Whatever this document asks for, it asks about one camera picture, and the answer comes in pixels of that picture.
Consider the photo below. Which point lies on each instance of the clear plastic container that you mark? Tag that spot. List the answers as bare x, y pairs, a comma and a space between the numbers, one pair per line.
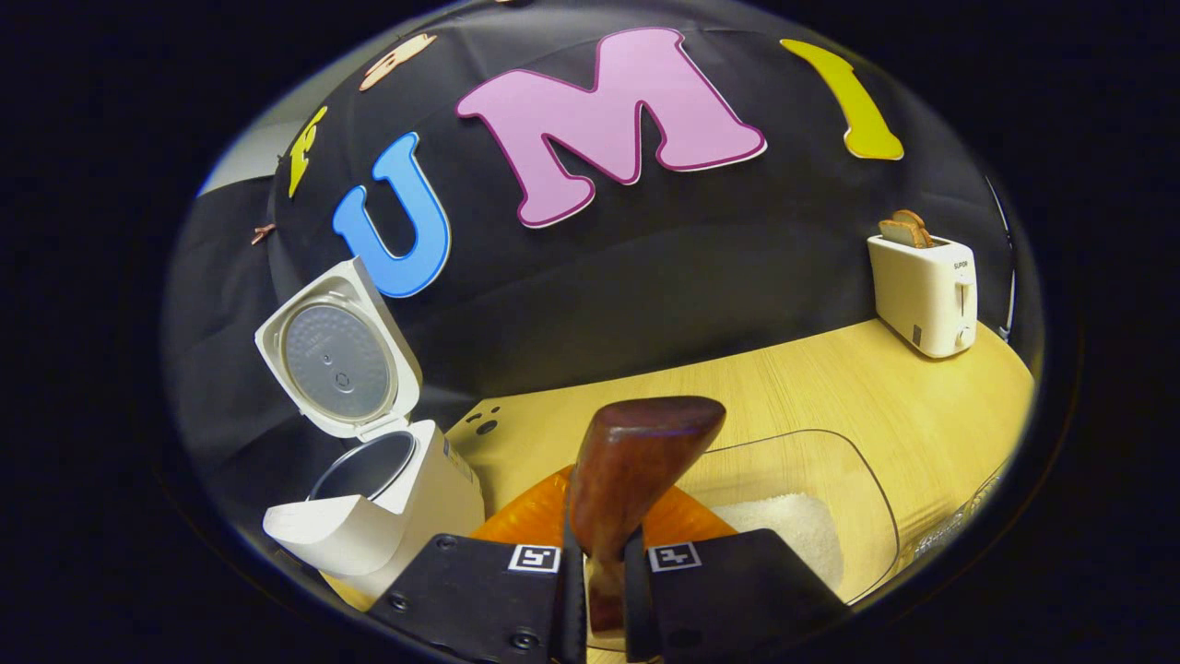
830, 461

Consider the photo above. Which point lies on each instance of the copper clip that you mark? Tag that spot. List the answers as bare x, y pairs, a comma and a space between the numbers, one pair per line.
263, 233

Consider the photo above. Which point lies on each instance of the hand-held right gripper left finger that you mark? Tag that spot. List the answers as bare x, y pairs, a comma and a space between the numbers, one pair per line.
479, 590

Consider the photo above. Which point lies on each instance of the toast slice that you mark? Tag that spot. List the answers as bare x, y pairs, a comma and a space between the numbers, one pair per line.
896, 232
917, 221

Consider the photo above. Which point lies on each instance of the white rice cooker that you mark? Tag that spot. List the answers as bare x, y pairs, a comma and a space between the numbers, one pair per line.
433, 480

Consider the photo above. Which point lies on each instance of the black backdrop cloth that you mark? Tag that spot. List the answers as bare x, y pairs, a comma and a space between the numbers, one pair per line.
664, 267

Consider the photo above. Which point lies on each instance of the white toaster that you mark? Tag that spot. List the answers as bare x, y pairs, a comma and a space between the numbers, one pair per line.
922, 295

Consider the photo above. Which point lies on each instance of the brown wooden spoon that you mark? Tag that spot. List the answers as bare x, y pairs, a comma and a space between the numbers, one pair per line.
627, 461

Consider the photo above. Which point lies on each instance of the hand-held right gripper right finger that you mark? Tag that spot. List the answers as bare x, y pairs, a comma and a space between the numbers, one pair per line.
737, 590

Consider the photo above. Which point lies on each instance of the white rice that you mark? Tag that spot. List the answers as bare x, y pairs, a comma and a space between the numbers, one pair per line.
793, 526

